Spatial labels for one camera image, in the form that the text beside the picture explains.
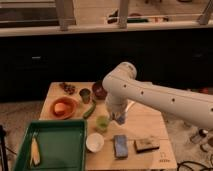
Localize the white paper cup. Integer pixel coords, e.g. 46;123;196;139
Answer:
86;133;104;153

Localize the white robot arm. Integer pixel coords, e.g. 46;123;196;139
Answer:
102;62;213;130

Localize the blue sponge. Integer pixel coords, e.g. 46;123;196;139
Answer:
114;135;128;159

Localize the green plastic tray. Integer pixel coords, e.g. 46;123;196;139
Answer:
13;119;87;171

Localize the orange fruit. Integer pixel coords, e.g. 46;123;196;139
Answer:
54;103;66;115

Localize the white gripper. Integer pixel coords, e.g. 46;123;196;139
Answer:
106;100;127;121

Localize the green cucumber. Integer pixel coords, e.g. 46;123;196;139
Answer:
83;100;96;119

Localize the orange plastic bowl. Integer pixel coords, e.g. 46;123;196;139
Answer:
49;97;77;120

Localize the green plastic cup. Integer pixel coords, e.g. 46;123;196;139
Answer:
96;116;109;132

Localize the corn cob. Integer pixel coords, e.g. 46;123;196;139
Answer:
30;134;41;166

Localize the bunch of brown grapes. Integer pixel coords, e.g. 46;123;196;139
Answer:
59;82;75;95

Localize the dark red bowl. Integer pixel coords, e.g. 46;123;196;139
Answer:
92;80;107;100

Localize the brown scrub sponge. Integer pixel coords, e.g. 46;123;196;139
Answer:
134;138;160;153

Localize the blue-grey towel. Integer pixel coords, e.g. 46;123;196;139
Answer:
114;113;126;125

